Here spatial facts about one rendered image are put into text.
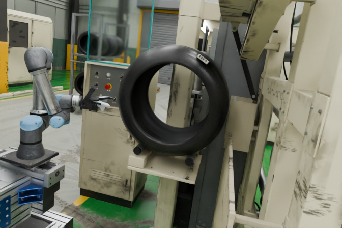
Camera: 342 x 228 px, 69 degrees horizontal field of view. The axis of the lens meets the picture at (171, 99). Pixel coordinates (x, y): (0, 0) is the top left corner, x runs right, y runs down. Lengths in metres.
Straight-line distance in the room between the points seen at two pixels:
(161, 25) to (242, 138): 9.74
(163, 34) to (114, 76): 8.87
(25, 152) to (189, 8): 1.28
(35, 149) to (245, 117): 1.25
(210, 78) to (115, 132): 1.25
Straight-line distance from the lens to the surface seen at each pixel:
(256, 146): 1.58
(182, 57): 1.17
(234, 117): 1.51
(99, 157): 2.36
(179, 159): 1.54
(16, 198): 1.70
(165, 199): 1.86
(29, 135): 1.66
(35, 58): 1.59
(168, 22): 10.95
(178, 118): 1.61
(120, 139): 2.20
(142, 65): 1.22
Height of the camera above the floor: 1.43
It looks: 11 degrees down
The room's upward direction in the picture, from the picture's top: 7 degrees clockwise
